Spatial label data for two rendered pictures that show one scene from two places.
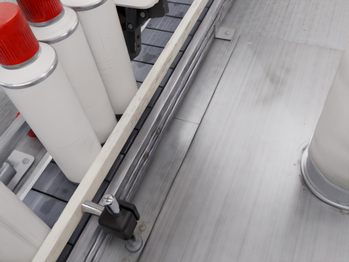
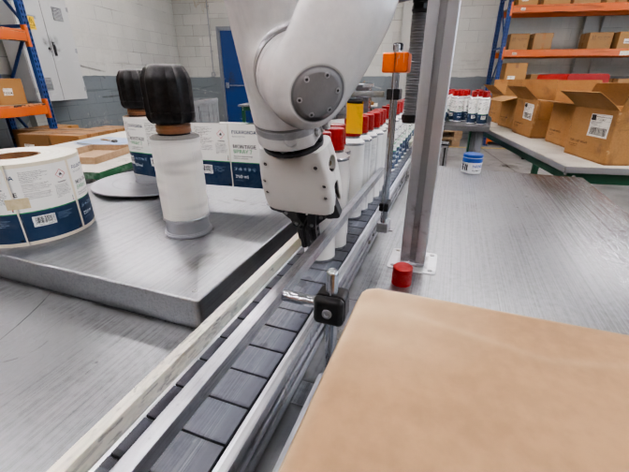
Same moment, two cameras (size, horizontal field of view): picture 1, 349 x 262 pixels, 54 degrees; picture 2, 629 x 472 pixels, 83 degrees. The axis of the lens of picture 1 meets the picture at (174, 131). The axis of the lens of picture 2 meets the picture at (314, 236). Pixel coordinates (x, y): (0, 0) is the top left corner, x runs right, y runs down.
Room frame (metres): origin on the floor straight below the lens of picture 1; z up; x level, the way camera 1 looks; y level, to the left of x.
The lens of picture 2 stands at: (0.85, -0.04, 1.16)
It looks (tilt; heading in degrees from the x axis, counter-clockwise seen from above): 24 degrees down; 170
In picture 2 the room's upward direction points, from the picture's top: straight up
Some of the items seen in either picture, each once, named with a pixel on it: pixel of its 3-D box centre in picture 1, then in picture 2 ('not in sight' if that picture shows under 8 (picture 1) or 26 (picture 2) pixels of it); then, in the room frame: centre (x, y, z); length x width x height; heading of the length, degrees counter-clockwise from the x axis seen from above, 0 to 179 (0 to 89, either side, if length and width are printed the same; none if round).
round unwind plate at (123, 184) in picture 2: not in sight; (153, 182); (-0.22, -0.32, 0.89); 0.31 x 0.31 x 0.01
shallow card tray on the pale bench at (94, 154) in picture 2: not in sight; (94, 153); (-1.11, -0.80, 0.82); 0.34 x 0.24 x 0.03; 166
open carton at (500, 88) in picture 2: not in sight; (510, 100); (-2.34, 2.38, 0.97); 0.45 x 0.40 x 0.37; 72
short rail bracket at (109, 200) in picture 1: (123, 223); not in sight; (0.14, 0.07, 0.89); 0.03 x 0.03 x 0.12; 60
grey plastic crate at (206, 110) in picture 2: not in sight; (178, 116); (-1.99, -0.53, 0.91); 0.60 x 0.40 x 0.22; 164
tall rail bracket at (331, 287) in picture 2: not in sight; (311, 336); (0.56, 0.01, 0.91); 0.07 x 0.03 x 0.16; 60
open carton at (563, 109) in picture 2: not in sight; (589, 113); (-1.07, 1.96, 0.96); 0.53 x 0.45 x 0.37; 72
